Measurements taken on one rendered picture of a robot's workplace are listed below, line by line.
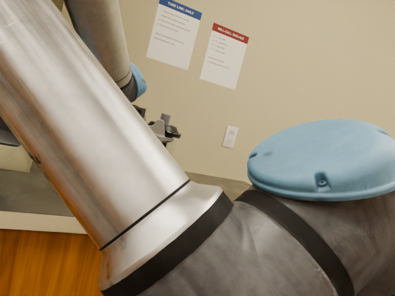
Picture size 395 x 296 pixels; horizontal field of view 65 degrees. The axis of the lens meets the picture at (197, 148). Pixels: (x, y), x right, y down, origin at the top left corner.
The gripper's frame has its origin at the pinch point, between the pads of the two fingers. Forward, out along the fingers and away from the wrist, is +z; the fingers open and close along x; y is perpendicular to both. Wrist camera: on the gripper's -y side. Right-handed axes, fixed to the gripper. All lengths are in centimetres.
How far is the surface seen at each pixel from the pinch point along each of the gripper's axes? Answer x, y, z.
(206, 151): 46, -8, 60
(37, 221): -6.2, -21.7, -29.4
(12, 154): 25.2, -15.1, -30.9
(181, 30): 53, 45, 32
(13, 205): -1.8, -20.0, -33.7
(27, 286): -3.4, -38.9, -27.9
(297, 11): 37, 76, 91
